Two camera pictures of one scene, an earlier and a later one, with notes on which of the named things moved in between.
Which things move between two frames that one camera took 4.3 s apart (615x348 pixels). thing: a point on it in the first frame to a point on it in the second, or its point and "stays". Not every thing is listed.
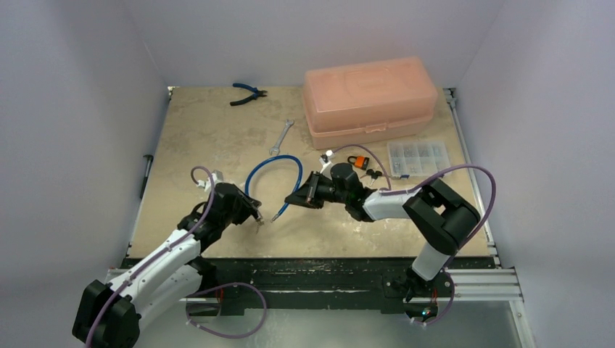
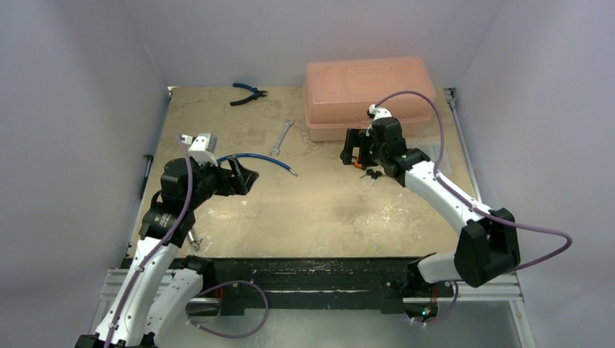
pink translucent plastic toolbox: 370,101 stays
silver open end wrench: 275,148 stays
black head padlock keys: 373,175 stays
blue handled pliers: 257,93 stays
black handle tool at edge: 150,159 stays
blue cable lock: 265,159 to 254,155
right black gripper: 311,190 to 358,148
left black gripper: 248,206 to 230,185
